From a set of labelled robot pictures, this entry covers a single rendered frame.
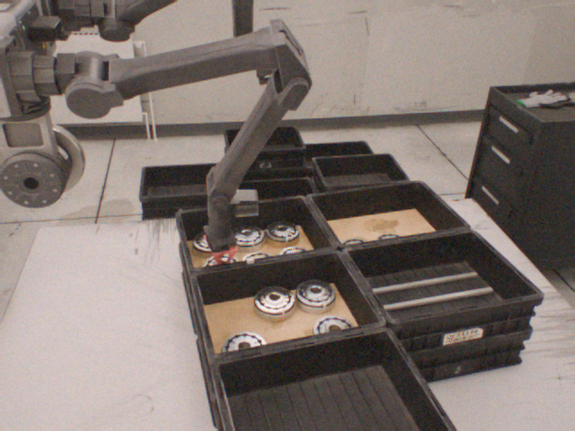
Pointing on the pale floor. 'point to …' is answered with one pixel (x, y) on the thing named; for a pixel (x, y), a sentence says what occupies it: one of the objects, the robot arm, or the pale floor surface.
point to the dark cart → (528, 172)
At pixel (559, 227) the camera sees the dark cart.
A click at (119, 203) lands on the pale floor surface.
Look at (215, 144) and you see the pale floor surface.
